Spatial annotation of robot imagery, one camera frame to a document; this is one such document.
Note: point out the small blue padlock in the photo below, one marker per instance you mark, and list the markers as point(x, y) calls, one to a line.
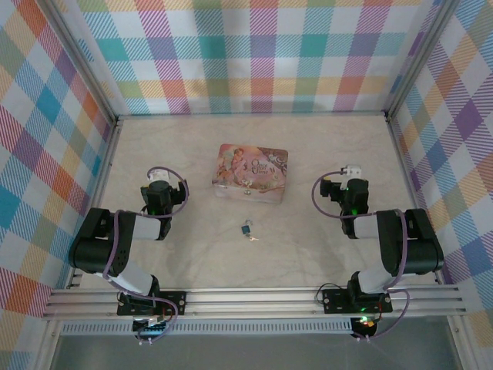
point(245, 230)

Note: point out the thin aluminium wall rail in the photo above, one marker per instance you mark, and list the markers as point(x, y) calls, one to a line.
point(250, 115)

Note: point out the aluminium frame post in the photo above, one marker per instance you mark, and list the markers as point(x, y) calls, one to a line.
point(421, 58)
point(82, 61)

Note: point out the slotted aluminium mounting rail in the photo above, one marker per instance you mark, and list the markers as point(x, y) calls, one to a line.
point(250, 302)

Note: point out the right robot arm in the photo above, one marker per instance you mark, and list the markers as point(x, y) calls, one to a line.
point(420, 250)

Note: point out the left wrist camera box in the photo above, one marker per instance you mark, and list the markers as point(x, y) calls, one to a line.
point(158, 176)

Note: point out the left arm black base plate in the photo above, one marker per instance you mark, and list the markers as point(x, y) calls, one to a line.
point(175, 302)

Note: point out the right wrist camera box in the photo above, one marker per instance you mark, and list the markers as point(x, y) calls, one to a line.
point(352, 170)

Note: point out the green circuit board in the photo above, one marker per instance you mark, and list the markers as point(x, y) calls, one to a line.
point(150, 325)

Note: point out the pink illustrated tin box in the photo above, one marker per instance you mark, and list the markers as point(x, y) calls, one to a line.
point(250, 165)

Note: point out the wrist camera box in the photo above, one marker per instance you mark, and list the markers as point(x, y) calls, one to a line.
point(352, 170)
point(158, 176)

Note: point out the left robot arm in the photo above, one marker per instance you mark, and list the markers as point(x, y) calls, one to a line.
point(92, 250)

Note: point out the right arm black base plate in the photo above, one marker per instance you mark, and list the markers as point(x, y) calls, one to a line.
point(335, 300)

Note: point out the aluminium side rail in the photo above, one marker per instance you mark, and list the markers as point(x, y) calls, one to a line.
point(101, 192)
point(408, 185)

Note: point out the black controller with lights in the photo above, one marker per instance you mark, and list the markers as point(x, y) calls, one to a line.
point(365, 325)

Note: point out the aluminium frame bar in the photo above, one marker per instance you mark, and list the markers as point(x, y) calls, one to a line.
point(48, 347)
point(462, 347)

